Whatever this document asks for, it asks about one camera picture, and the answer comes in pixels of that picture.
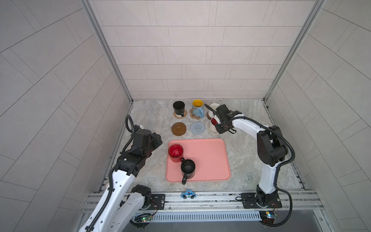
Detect woven rattan round coaster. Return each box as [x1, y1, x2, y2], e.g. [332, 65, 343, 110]
[173, 111, 187, 119]

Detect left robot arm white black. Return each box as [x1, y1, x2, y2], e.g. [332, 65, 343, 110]
[80, 115, 162, 232]

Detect white mug red inside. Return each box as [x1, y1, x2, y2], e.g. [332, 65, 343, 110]
[208, 118, 219, 135]

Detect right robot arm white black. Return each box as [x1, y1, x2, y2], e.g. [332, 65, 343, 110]
[204, 104, 296, 227]

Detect blue toy car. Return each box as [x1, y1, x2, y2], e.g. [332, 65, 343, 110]
[181, 189, 196, 199]

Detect right circuit board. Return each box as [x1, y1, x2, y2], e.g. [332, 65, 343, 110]
[259, 211, 279, 226]

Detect pink rectangular tray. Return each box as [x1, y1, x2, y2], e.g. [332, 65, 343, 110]
[168, 138, 231, 182]

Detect circuit board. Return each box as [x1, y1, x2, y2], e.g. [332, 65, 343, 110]
[259, 211, 279, 226]
[134, 213, 153, 223]

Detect left circuit board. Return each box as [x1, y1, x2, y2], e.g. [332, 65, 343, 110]
[134, 213, 153, 223]

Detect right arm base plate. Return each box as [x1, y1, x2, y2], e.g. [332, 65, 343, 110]
[235, 192, 282, 209]

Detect dark brown wooden coaster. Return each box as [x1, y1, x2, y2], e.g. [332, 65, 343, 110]
[171, 122, 186, 136]

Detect yellow inside mug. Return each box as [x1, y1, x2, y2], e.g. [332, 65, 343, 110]
[192, 99, 205, 118]

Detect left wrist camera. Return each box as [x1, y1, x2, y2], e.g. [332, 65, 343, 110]
[134, 125, 144, 130]

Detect grey-blue woven round coaster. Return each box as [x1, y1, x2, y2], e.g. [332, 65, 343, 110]
[190, 122, 205, 135]

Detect black mug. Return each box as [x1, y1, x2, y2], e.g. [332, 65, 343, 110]
[173, 101, 185, 117]
[181, 158, 196, 185]

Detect paw shaped cork coaster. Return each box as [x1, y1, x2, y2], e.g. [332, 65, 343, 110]
[189, 109, 201, 120]

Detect ventilation grille strip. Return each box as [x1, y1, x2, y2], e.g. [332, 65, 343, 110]
[151, 211, 262, 223]

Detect black mug front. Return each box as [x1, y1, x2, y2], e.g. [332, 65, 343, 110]
[181, 158, 196, 185]

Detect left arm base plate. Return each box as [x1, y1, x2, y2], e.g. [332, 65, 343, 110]
[141, 194, 165, 211]

